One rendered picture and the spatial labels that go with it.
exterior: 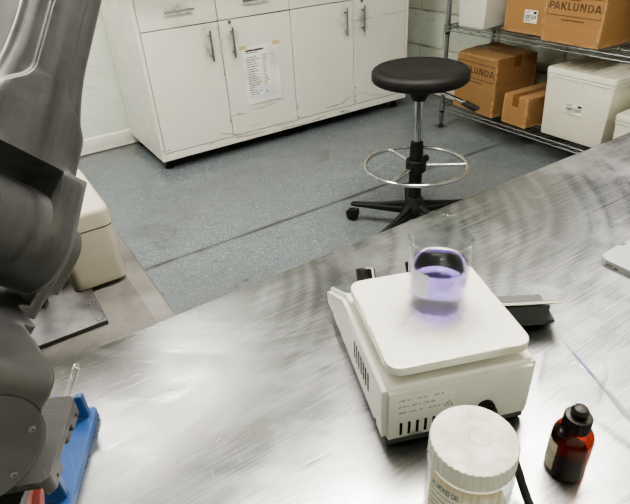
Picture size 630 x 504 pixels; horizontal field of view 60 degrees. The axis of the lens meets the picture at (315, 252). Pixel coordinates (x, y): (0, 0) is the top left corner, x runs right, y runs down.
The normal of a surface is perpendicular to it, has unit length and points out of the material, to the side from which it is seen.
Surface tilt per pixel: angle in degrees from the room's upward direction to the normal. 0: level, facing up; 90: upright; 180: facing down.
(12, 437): 90
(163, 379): 0
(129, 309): 0
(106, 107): 90
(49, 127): 69
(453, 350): 0
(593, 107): 92
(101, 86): 90
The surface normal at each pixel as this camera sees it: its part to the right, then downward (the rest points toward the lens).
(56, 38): 0.85, -0.17
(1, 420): 0.70, 0.35
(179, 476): -0.05, -0.84
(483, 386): 0.21, 0.52
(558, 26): -0.86, 0.26
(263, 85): 0.54, 0.40
